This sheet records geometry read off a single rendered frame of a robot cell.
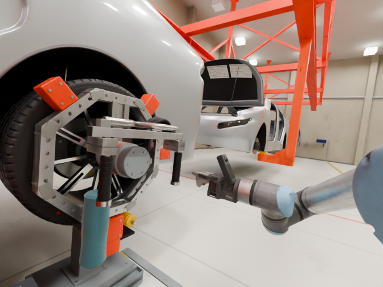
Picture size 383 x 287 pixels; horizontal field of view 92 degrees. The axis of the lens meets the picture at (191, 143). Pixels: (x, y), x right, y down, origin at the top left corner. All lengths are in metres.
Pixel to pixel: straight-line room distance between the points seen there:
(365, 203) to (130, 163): 0.65
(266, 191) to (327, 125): 14.26
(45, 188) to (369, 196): 0.78
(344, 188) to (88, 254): 0.79
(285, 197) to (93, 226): 0.63
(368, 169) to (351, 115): 14.82
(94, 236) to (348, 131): 14.73
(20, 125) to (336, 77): 15.32
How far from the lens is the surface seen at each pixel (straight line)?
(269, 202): 0.64
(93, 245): 0.80
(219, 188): 0.70
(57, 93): 0.76
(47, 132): 0.74
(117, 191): 1.06
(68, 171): 1.07
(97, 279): 1.21
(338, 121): 14.93
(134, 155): 0.74
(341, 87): 15.30
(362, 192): 0.26
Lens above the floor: 1.00
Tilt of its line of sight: 4 degrees down
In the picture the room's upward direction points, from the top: 6 degrees clockwise
